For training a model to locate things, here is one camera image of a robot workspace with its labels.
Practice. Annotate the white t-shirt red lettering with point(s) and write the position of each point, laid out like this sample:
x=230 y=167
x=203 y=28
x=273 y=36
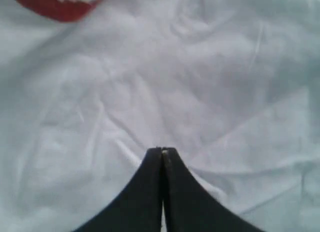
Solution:
x=233 y=85

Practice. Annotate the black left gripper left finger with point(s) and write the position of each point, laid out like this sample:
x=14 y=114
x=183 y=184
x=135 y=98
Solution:
x=139 y=205

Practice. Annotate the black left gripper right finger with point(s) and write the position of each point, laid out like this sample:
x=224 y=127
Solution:
x=188 y=206

